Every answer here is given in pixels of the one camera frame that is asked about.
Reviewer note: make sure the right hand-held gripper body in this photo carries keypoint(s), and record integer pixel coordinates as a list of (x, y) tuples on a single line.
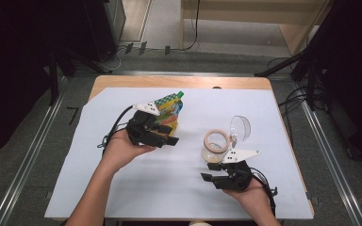
[(234, 179)]

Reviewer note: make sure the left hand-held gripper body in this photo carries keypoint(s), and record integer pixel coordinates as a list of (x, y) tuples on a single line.
[(143, 128)]

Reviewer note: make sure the clear glass jar with lid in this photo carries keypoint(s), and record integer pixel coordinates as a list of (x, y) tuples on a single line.
[(212, 156)]

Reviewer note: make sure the yellow spouted seasoning pouch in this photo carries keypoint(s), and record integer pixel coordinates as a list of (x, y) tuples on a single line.
[(172, 106)]

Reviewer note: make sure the person's right hand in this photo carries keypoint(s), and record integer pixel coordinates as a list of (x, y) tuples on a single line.
[(253, 201)]

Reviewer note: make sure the person's left hand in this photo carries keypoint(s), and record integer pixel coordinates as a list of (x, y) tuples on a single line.
[(122, 153)]

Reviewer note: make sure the white paper sheet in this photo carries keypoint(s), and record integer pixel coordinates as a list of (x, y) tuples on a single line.
[(169, 188)]

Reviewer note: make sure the black angled floor tape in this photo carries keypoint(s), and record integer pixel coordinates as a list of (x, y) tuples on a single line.
[(74, 114)]

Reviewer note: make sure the black metal stand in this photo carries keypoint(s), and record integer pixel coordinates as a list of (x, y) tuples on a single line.
[(283, 64), (53, 78)]

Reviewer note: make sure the black cabinet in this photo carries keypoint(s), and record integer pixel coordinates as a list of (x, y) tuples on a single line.
[(106, 28)]

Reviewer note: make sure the light wooden shelf unit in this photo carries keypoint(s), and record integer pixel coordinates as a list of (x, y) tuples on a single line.
[(248, 17)]

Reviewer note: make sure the metal floor rail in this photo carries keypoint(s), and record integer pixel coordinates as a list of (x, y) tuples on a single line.
[(328, 157), (185, 73), (28, 157)]

